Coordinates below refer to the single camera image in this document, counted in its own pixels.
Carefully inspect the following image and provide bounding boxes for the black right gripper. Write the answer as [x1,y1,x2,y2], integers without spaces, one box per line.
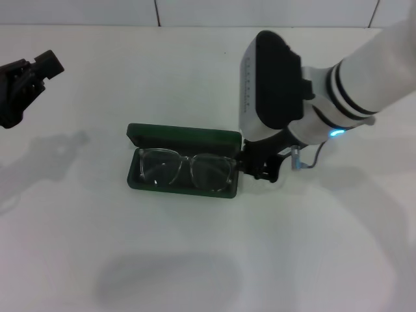
[234,127,294,185]

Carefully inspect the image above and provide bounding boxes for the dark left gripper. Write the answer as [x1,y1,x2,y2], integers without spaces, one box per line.
[0,49,66,129]

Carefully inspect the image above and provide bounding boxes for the clear transparent glasses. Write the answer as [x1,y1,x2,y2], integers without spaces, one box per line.
[138,148,237,192]

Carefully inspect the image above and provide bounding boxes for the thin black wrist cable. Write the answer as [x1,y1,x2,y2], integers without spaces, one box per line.
[289,141,326,172]

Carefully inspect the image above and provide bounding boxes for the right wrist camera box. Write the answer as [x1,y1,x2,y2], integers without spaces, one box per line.
[239,30,315,142]

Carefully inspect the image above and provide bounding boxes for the dark green glasses case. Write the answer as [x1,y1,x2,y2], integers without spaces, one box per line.
[125,122,243,200]

